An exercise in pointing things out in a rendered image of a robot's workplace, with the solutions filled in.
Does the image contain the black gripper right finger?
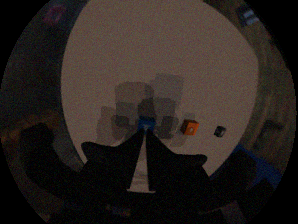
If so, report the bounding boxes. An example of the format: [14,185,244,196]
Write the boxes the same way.
[145,129,208,190]

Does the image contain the small orange block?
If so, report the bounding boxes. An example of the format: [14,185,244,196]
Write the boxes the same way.
[181,119,200,136]

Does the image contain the small blue block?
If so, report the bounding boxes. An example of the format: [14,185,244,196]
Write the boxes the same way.
[137,116,156,133]

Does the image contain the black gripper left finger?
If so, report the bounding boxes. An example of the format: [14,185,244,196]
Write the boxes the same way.
[81,128,145,189]

